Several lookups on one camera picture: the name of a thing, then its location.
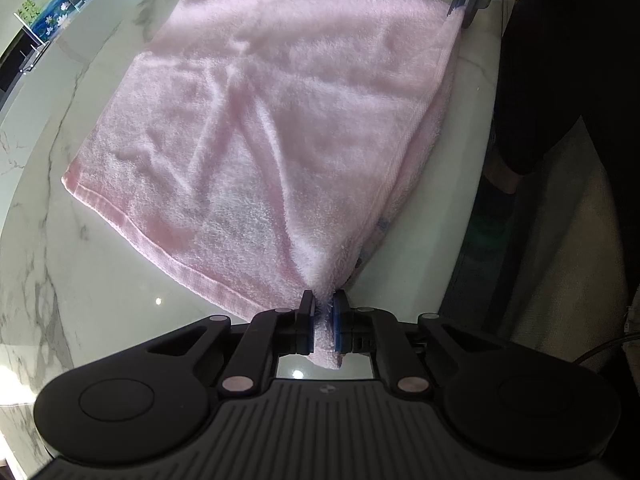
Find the pink towel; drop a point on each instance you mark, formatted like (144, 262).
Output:
(280, 135)

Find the lotus painting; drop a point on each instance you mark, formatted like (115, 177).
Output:
(52, 12)

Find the person's black trouser leg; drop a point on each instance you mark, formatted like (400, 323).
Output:
(550, 85)

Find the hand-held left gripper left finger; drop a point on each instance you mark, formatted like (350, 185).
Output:
(306, 325)

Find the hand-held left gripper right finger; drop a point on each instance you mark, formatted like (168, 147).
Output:
(340, 325)

